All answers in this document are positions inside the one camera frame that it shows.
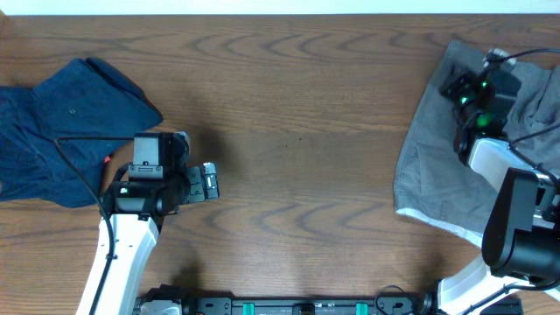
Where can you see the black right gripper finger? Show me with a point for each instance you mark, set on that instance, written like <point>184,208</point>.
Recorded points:
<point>472,88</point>
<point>455,83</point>

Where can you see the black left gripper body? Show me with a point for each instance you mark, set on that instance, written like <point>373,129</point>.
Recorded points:
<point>192,185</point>

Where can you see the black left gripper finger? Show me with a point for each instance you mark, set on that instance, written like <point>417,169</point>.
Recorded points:
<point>196,189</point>
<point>212,191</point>

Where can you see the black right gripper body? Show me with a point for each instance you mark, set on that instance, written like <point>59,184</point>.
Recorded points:
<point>474,115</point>

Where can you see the grey shorts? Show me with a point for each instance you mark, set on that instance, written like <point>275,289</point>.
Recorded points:
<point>432,185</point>

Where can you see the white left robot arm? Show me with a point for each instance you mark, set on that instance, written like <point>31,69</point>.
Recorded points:
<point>155,184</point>

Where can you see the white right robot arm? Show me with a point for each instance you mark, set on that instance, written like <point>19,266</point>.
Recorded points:
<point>520,243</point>

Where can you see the navy blue folded shorts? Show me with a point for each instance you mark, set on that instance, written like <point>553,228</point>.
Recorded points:
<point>56,136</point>

